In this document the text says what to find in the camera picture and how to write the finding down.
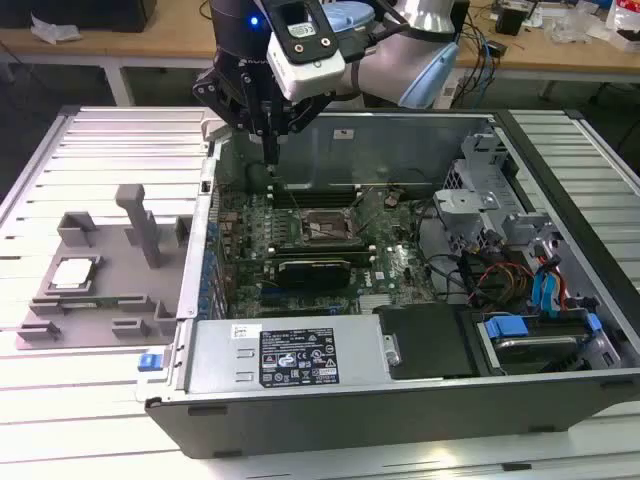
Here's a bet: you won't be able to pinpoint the thin steel locking lever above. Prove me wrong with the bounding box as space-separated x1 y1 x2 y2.
284 184 307 216

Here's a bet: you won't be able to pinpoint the blue flat wire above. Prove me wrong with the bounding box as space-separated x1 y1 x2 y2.
542 253 565 317
530 269 549 315

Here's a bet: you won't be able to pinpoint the hard disk in blue carrier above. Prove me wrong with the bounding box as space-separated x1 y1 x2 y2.
474 310 609 376

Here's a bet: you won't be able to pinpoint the small black box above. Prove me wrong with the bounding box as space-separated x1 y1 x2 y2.
494 5 526 37

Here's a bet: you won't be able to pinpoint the large black box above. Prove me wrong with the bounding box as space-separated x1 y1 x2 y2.
0 0 157 32

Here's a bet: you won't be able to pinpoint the thick black cable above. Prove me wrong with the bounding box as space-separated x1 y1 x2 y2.
417 197 469 304

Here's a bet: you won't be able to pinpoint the RAM slot white latches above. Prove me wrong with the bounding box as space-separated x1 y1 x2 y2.
268 192 363 203
268 181 363 192

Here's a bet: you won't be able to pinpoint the white crumpled plastic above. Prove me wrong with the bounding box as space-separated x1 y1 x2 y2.
29 12 82 45

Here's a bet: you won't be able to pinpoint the blue network cable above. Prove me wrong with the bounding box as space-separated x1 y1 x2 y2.
462 22 496 109

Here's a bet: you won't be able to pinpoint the black grey PC case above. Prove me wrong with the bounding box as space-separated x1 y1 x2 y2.
134 107 640 459

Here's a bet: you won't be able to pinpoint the silver chipset heatsink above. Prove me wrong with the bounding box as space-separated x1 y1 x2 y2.
358 293 397 315

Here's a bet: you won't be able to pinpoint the grey power supply unit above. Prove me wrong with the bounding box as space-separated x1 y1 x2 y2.
183 318 397 397

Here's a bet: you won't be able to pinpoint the silver Intel CPU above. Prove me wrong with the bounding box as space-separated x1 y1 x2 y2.
49 257 96 292

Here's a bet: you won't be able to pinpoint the grey metal drive cage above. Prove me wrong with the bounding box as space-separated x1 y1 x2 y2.
432 127 559 251

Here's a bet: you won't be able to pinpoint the clear plastic bag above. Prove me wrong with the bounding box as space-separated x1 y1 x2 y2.
544 7 606 45

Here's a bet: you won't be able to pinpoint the black graphics card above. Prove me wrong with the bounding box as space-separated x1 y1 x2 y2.
276 256 352 290

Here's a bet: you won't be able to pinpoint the green loose RAM stick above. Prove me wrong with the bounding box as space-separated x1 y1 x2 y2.
59 297 124 308

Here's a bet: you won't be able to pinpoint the black plastic cover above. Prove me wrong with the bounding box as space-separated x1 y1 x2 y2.
373 303 476 382

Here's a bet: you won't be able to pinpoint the orange thin wire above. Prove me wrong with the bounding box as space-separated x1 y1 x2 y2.
553 259 571 311

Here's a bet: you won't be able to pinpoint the black tower box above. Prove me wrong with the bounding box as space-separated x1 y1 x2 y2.
449 0 471 41

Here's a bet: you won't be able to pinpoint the green motherboard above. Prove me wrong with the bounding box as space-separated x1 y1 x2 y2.
214 187 436 319

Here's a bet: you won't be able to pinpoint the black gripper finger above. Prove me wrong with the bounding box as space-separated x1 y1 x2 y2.
192 67 274 166
272 92 334 166

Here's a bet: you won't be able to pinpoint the black camera cable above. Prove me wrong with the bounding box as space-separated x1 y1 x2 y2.
339 0 419 61

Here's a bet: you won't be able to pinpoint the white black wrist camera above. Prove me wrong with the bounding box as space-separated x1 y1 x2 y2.
266 0 347 103

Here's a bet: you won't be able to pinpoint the red power wire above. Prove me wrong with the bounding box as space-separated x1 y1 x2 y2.
472 262 535 301

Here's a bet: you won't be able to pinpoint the white red bag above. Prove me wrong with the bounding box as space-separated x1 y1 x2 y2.
604 0 640 52

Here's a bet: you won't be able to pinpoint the grey parts rack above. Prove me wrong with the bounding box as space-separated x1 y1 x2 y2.
14 183 194 351

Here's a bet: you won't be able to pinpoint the wooden desk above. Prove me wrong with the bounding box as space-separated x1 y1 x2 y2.
0 0 640 109

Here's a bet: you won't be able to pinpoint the CPU socket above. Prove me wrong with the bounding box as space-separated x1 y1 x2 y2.
301 206 355 247

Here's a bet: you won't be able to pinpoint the yellow power wire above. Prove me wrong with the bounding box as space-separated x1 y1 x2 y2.
499 269 526 302

